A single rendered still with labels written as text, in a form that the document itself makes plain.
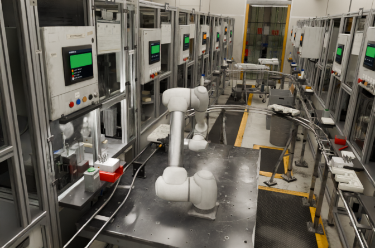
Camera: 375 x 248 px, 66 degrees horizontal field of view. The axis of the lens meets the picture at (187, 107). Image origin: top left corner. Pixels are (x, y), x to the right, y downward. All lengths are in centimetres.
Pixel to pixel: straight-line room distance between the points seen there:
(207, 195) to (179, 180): 19
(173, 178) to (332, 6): 892
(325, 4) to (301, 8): 69
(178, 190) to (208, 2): 884
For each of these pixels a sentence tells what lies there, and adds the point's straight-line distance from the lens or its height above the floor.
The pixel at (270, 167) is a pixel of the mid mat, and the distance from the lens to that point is 418.
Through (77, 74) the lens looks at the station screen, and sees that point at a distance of 169.
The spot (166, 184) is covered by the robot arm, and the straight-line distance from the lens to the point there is 188.
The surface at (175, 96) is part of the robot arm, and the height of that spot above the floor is 139.
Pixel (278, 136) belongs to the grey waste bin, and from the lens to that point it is 485.
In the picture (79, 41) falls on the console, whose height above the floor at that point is 175.
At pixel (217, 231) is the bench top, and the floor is 68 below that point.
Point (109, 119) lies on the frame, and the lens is 249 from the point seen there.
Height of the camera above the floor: 188
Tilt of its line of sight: 16 degrees down
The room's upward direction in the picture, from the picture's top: 2 degrees clockwise
